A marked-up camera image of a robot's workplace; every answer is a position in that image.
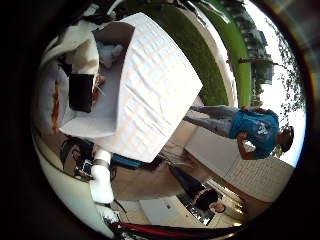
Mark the brown plush toy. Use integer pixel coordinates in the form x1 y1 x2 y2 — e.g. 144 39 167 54
93 73 107 103

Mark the fried egg plush toy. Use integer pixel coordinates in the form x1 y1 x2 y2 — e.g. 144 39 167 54
34 59 73 134

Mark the white container box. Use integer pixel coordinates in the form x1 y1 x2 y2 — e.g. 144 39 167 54
58 21 137 139

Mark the white striped tablecloth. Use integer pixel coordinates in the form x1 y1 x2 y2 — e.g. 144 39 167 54
89 12 204 164

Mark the teal clamp bar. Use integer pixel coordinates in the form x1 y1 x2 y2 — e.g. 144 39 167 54
110 153 164 169

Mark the person in black clothes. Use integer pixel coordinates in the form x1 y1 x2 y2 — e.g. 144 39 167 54
168 163 228 214

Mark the person in blue shirt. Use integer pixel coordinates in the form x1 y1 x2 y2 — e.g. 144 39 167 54
182 104 295 161

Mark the red and black cable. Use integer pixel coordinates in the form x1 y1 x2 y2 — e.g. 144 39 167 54
111 220 243 240

